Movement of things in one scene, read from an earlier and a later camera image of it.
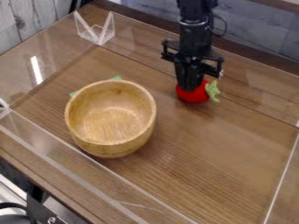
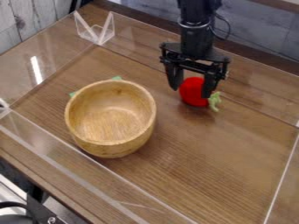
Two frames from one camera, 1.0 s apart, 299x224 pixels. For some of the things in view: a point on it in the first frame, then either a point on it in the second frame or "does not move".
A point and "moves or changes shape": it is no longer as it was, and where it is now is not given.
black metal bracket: x=40 y=213 does not move
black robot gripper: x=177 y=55 to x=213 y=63
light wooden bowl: x=110 y=115 does not move
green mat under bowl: x=115 y=78 does not move
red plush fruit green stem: x=209 y=90 moves or changes shape
